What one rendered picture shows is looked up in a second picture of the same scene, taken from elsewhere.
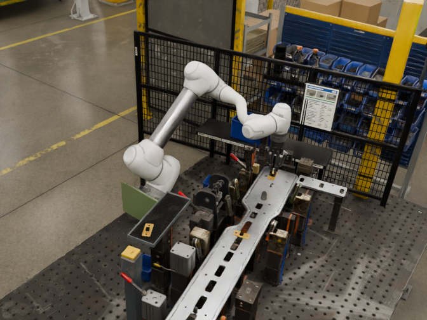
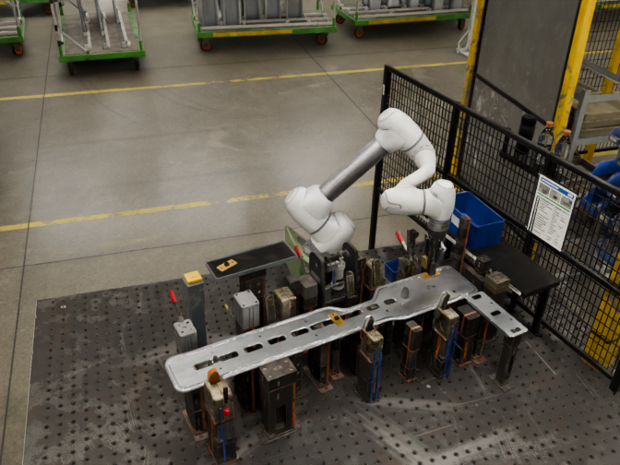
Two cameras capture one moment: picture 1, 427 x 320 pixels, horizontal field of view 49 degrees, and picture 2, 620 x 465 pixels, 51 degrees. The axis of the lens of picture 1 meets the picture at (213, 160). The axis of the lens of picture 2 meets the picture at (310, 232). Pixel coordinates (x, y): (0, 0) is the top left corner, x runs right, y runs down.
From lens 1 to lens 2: 1.36 m
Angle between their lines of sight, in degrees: 32
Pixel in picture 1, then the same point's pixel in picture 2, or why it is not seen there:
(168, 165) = (334, 222)
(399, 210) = not seen: outside the picture
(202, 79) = (392, 132)
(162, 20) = (492, 65)
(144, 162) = (301, 208)
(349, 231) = (525, 395)
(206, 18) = (535, 71)
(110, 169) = (363, 231)
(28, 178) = (276, 210)
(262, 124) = (402, 197)
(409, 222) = not seen: outside the picture
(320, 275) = (430, 420)
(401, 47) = not seen: outside the picture
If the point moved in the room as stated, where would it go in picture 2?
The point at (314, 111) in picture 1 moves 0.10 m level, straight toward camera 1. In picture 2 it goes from (544, 217) to (530, 223)
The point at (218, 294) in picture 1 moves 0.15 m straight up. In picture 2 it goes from (251, 359) to (250, 328)
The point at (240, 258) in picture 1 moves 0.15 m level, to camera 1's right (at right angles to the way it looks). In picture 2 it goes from (309, 339) to (339, 357)
